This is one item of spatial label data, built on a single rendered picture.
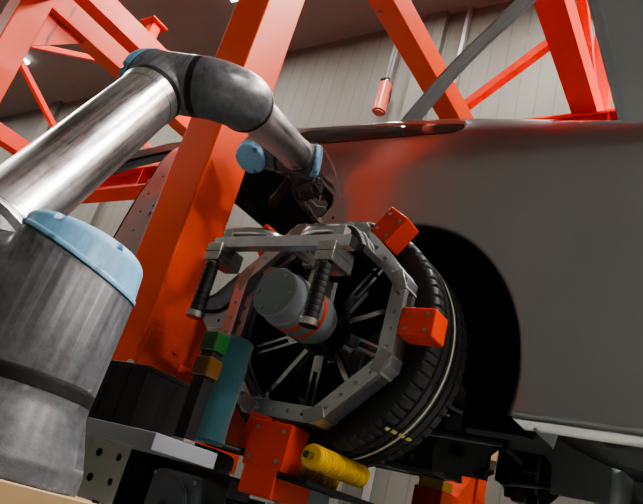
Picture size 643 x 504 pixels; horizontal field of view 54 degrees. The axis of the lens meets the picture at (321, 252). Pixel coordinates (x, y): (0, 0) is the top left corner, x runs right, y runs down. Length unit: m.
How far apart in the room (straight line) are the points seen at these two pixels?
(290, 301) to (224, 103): 0.52
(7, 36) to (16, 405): 3.35
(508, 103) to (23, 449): 6.96
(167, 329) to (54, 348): 1.13
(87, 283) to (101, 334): 0.06
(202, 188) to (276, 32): 0.67
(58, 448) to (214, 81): 0.73
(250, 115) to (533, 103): 6.17
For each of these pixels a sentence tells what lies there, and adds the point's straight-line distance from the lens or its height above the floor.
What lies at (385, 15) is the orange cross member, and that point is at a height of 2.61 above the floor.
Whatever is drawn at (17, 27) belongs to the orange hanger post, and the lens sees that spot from 3.98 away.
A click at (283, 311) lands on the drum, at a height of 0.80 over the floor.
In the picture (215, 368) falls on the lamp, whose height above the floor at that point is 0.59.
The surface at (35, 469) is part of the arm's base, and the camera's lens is 0.68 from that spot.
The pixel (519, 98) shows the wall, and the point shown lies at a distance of 7.38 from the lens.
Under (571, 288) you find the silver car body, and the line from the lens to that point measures 1.81.
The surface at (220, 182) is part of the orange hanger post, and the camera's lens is 1.96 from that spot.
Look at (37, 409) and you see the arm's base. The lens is 0.69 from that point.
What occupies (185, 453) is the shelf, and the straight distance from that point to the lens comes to 1.22.
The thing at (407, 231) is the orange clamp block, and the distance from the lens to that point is 1.65.
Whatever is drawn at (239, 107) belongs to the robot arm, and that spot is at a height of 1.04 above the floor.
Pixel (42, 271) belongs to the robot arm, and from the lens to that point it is 0.72.
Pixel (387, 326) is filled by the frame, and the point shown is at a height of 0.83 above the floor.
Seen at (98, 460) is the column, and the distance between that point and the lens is 1.35.
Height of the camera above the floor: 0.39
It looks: 22 degrees up
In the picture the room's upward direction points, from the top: 16 degrees clockwise
